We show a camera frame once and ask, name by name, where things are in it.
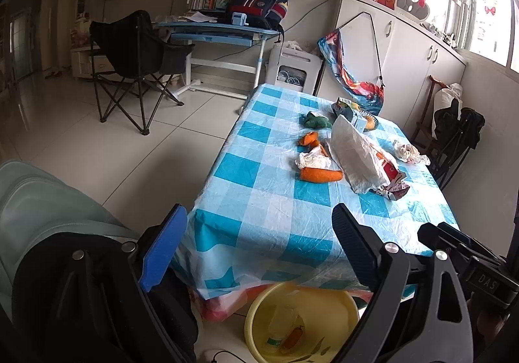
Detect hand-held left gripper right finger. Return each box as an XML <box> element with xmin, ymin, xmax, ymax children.
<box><xmin>332</xmin><ymin>203</ymin><xmax>475</xmax><ymax>363</ymax></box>

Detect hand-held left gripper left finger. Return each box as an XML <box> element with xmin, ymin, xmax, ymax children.
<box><xmin>12</xmin><ymin>203</ymin><xmax>189</xmax><ymax>363</ymax></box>

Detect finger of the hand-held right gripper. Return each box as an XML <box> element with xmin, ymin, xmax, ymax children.
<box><xmin>437</xmin><ymin>221</ymin><xmax>474</xmax><ymax>252</ymax></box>
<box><xmin>417</xmin><ymin>223</ymin><xmax>457</xmax><ymax>260</ymax></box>

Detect yellow plastic basin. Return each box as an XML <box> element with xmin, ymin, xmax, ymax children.
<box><xmin>244</xmin><ymin>282</ymin><xmax>360</xmax><ymax>363</ymax></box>

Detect red white carton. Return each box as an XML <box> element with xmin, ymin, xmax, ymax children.
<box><xmin>371</xmin><ymin>146</ymin><xmax>408</xmax><ymax>200</ymax></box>

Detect long orange carrot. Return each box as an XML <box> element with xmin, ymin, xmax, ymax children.
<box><xmin>300</xmin><ymin>167</ymin><xmax>344</xmax><ymax>184</ymax></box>

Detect white tissue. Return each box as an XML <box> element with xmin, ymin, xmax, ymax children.
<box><xmin>392</xmin><ymin>140</ymin><xmax>431</xmax><ymax>165</ymax></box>
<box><xmin>295</xmin><ymin>146</ymin><xmax>334</xmax><ymax>171</ymax></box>

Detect white plastic bag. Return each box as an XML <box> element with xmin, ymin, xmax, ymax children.
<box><xmin>326</xmin><ymin>115</ymin><xmax>391</xmax><ymax>194</ymax></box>

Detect clear plastic bottle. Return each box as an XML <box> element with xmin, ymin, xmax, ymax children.
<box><xmin>265</xmin><ymin>305</ymin><xmax>300</xmax><ymax>351</ymax></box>

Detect small orange carrot piece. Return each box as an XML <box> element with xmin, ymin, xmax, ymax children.
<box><xmin>282</xmin><ymin>326</ymin><xmax>305</xmax><ymax>350</ymax></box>

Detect orange white cloth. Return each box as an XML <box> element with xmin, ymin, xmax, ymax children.
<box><xmin>194</xmin><ymin>284</ymin><xmax>264</xmax><ymax>323</ymax></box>

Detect blue checkered tablecloth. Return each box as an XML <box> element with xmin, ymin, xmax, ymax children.
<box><xmin>170</xmin><ymin>83</ymin><xmax>461</xmax><ymax>303</ymax></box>

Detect grey green sofa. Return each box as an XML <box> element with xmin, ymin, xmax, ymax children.
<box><xmin>0</xmin><ymin>160</ymin><xmax>140</xmax><ymax>307</ymax></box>

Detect dark wooden chair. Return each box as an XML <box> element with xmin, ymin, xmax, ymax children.
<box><xmin>409</xmin><ymin>76</ymin><xmax>451</xmax><ymax>153</ymax></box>

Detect dark glass fruit bowl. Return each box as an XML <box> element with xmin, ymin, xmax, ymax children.
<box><xmin>357</xmin><ymin>103</ymin><xmax>381</xmax><ymax>132</ymax></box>

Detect green plush toy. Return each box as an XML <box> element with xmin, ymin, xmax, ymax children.
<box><xmin>299</xmin><ymin>111</ymin><xmax>330</xmax><ymax>131</ymax></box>

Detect white sack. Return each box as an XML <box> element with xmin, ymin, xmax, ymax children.
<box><xmin>436</xmin><ymin>83</ymin><xmax>463</xmax><ymax>110</ymax></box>

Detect colourful printed sling bag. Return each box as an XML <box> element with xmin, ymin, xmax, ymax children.
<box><xmin>317</xmin><ymin>12</ymin><xmax>386</xmax><ymax>116</ymax></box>

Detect white storage cart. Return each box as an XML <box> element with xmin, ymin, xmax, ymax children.
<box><xmin>268</xmin><ymin>42</ymin><xmax>325</xmax><ymax>96</ymax></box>

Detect white cabinet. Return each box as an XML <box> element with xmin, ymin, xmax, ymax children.
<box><xmin>334</xmin><ymin>0</ymin><xmax>468</xmax><ymax>137</ymax></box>

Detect black folding camp chair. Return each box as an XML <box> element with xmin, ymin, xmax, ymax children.
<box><xmin>89</xmin><ymin>10</ymin><xmax>196</xmax><ymax>135</ymax></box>

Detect blue white study desk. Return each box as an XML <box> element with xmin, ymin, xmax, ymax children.
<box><xmin>156</xmin><ymin>20</ymin><xmax>283</xmax><ymax>99</ymax></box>

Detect window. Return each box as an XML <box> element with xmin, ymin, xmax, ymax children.
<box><xmin>464</xmin><ymin>0</ymin><xmax>519</xmax><ymax>73</ymax></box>

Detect loose white papers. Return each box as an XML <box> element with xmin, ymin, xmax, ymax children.
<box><xmin>178</xmin><ymin>11</ymin><xmax>220</xmax><ymax>23</ymax></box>

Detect navy red backpack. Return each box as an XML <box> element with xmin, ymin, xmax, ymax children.
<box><xmin>225</xmin><ymin>0</ymin><xmax>290</xmax><ymax>30</ymax></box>

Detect black floor cable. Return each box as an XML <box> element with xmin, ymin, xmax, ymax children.
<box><xmin>200</xmin><ymin>350</ymin><xmax>249</xmax><ymax>363</ymax></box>

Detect black wall cable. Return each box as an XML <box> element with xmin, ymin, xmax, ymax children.
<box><xmin>280</xmin><ymin>0</ymin><xmax>342</xmax><ymax>44</ymax></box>

